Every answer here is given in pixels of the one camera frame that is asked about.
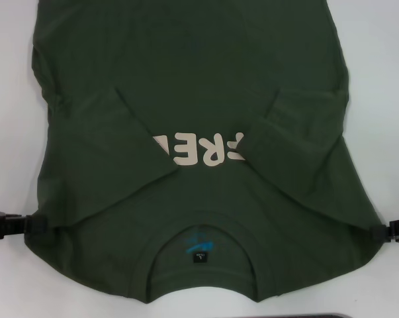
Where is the dark green FREE! t-shirt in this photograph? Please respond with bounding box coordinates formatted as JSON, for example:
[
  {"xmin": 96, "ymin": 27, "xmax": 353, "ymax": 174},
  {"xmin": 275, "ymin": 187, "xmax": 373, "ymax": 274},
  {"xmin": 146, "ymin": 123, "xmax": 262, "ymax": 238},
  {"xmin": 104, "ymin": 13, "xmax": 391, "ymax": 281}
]
[{"xmin": 24, "ymin": 0, "xmax": 387, "ymax": 301}]

